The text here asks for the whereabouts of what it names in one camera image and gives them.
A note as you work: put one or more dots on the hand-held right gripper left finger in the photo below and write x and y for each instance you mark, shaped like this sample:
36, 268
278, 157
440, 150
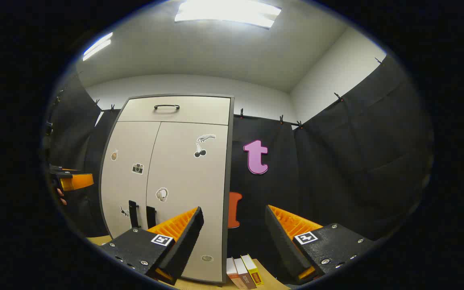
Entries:
187, 237

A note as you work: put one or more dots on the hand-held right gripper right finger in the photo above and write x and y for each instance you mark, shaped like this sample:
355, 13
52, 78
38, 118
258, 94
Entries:
280, 241

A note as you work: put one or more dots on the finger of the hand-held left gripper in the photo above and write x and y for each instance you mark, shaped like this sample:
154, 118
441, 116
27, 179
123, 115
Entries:
79, 181

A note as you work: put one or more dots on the beige cabinet door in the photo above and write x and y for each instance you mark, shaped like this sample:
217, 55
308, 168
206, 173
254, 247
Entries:
191, 181
127, 185

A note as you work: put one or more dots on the grey double-door shoe cabinet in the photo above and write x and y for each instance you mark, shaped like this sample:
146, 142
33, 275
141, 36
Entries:
229, 161

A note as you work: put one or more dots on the yellow book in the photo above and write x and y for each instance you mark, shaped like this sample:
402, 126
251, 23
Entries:
253, 268

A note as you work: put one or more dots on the white and brown book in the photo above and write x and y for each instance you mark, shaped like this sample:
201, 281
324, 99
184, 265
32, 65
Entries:
232, 272

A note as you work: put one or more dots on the black backdrop cloth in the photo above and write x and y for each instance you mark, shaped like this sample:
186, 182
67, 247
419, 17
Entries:
336, 161

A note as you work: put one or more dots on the narrow ceiling light panel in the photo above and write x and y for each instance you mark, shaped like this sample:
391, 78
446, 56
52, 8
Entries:
97, 46

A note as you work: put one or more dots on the large ceiling light panel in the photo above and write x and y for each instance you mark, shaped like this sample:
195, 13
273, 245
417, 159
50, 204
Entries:
228, 12

